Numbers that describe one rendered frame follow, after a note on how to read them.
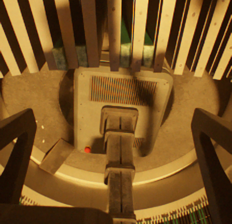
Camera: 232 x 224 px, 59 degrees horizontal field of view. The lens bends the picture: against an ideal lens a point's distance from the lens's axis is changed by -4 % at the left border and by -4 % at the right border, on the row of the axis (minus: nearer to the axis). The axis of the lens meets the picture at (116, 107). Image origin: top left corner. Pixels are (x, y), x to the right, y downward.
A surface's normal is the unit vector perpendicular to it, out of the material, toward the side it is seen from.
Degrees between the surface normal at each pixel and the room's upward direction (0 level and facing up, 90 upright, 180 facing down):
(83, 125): 0
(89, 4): 0
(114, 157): 90
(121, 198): 90
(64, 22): 0
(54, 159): 24
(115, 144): 90
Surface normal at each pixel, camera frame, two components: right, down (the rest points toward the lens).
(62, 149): 0.29, 0.29
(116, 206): 0.11, -0.80
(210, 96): 0.00, 0.58
